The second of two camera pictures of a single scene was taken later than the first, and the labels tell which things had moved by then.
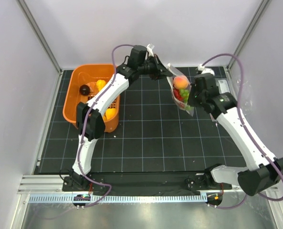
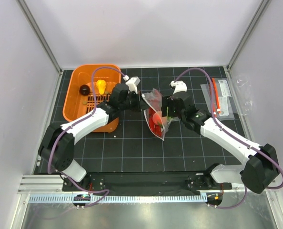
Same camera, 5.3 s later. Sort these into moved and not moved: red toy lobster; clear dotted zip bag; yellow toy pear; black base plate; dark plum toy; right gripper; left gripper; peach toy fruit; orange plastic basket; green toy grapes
Moved: green toy grapes; clear dotted zip bag; peach toy fruit; right gripper; red toy lobster; left gripper
Not moved: dark plum toy; orange plastic basket; yellow toy pear; black base plate
